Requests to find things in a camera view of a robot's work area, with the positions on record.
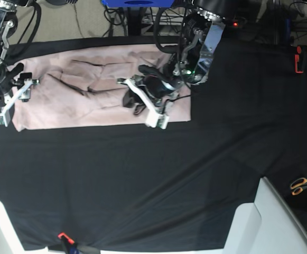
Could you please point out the blue box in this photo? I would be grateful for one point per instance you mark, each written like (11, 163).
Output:
(138, 3)

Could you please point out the red black clamp right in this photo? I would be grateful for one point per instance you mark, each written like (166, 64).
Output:
(299, 60)

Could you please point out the black power strip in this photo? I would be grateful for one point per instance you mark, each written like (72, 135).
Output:
(239, 22)

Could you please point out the white power strip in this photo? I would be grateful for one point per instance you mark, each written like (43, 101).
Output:
(166, 19)

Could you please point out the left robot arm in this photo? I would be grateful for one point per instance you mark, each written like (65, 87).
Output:
(201, 31)

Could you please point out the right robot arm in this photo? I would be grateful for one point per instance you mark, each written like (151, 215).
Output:
(9, 24)

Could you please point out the pink T-shirt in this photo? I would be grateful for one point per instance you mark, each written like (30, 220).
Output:
(79, 88)

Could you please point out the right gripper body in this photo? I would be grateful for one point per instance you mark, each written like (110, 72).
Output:
(11, 82)

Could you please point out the orange handled scissors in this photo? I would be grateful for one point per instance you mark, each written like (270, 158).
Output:
(298, 186)

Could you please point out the black table leg post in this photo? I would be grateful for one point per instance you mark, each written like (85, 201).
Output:
(134, 21)

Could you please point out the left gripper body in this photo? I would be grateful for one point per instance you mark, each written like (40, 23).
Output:
(157, 91)

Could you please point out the red clamp bottom edge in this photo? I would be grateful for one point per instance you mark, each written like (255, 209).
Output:
(62, 236)

